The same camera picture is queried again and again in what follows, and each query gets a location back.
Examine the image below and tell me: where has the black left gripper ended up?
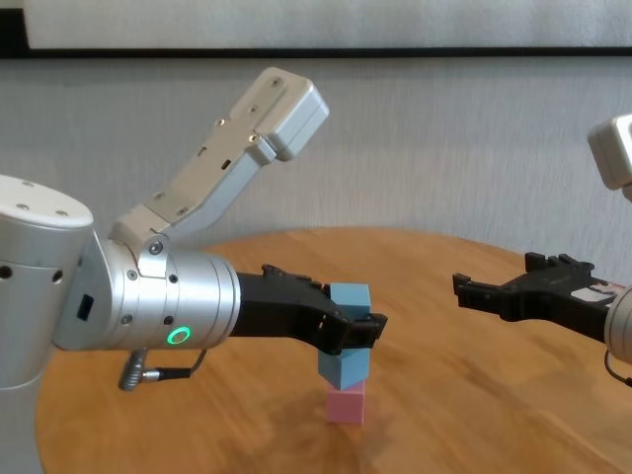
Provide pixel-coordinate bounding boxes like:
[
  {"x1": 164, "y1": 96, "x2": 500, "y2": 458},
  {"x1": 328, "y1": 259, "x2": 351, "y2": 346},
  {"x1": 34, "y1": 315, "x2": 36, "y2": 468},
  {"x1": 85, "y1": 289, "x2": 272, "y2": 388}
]
[{"x1": 230, "y1": 264, "x2": 389, "y2": 356}]

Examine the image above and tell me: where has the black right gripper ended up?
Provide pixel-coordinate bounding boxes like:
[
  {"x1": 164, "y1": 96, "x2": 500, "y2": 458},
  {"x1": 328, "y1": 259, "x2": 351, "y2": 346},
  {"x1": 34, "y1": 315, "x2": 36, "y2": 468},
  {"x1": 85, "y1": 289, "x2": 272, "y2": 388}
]
[{"x1": 452, "y1": 251, "x2": 627, "y2": 347}]

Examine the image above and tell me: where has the light blue cube block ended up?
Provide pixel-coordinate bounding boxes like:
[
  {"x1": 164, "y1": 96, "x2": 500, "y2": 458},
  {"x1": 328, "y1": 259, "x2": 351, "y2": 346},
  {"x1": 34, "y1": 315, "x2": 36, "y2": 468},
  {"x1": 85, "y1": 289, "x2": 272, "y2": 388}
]
[
  {"x1": 317, "y1": 345, "x2": 371, "y2": 390},
  {"x1": 329, "y1": 281, "x2": 372, "y2": 322}
]

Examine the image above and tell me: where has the pink cube block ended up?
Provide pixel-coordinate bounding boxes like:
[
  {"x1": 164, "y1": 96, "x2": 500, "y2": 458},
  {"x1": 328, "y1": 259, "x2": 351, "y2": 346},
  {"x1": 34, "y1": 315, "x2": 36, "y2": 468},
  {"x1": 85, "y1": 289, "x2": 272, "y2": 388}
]
[{"x1": 326, "y1": 379, "x2": 367, "y2": 426}]

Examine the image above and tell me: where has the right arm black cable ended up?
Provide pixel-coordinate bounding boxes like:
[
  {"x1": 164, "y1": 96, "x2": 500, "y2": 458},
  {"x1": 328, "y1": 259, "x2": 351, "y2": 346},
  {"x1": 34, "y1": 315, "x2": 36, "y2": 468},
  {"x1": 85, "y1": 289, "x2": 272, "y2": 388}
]
[{"x1": 605, "y1": 348, "x2": 632, "y2": 389}]

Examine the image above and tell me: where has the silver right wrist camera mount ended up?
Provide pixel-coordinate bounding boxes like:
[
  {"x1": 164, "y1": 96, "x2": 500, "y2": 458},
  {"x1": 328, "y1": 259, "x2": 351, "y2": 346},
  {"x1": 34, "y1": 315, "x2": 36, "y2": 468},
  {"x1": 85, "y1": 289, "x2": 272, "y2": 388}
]
[{"x1": 587, "y1": 114, "x2": 632, "y2": 203}]

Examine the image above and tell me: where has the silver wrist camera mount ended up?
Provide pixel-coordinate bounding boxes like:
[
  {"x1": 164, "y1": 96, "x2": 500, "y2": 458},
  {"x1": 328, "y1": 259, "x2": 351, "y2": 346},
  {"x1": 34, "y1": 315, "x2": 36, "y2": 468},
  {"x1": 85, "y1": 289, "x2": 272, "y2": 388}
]
[
  {"x1": 587, "y1": 114, "x2": 632, "y2": 203},
  {"x1": 107, "y1": 66, "x2": 331, "y2": 258}
]

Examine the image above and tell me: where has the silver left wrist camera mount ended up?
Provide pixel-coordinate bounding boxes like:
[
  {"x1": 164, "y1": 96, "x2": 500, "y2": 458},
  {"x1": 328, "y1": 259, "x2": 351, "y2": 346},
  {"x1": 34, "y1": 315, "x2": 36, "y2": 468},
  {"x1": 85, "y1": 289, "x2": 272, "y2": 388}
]
[{"x1": 107, "y1": 66, "x2": 331, "y2": 258}]

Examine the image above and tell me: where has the left arm connector cable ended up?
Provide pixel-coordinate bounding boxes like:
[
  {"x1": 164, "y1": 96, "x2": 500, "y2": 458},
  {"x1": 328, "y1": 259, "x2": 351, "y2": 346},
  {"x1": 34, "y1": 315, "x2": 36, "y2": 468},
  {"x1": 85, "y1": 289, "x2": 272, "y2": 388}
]
[{"x1": 118, "y1": 348, "x2": 208, "y2": 392}]

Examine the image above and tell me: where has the white board with black frame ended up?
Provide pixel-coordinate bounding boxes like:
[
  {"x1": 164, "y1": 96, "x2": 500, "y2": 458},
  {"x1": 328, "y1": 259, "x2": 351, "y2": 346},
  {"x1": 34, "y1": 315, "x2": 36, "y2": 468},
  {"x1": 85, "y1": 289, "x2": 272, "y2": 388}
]
[{"x1": 0, "y1": 0, "x2": 632, "y2": 61}]

